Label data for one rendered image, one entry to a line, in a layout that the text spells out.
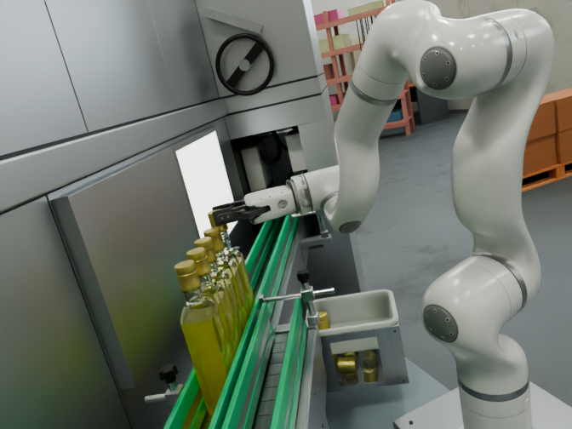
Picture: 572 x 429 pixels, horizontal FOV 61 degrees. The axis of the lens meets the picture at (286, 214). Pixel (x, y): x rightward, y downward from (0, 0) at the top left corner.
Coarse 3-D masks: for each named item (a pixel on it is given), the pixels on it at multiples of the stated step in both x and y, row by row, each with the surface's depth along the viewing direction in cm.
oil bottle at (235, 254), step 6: (228, 252) 103; (234, 252) 103; (240, 252) 106; (228, 258) 102; (234, 258) 102; (240, 258) 104; (240, 264) 103; (240, 270) 103; (246, 270) 107; (246, 276) 106; (246, 282) 105; (246, 288) 104; (246, 294) 104; (252, 294) 108; (252, 300) 107; (252, 306) 106
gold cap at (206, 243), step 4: (196, 240) 92; (200, 240) 91; (204, 240) 91; (208, 240) 90; (196, 244) 90; (200, 244) 90; (204, 244) 90; (208, 244) 90; (212, 244) 91; (204, 248) 90; (208, 248) 90; (212, 248) 91; (208, 252) 90; (212, 252) 91; (208, 256) 91; (212, 256) 91; (216, 256) 92; (212, 260) 91
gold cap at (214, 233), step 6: (210, 228) 98; (216, 228) 97; (204, 234) 96; (210, 234) 95; (216, 234) 96; (216, 240) 96; (222, 240) 97; (216, 246) 96; (222, 246) 97; (216, 252) 96
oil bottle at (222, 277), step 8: (224, 272) 94; (216, 280) 91; (224, 280) 92; (232, 288) 95; (232, 296) 94; (232, 304) 93; (232, 312) 93; (240, 312) 97; (240, 320) 96; (240, 328) 95; (240, 336) 94
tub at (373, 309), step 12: (324, 300) 128; (336, 300) 128; (348, 300) 127; (360, 300) 127; (372, 300) 126; (384, 300) 126; (336, 312) 128; (348, 312) 128; (360, 312) 128; (372, 312) 127; (384, 312) 127; (396, 312) 113; (336, 324) 128; (348, 324) 127; (360, 324) 112; (372, 324) 111; (384, 324) 110
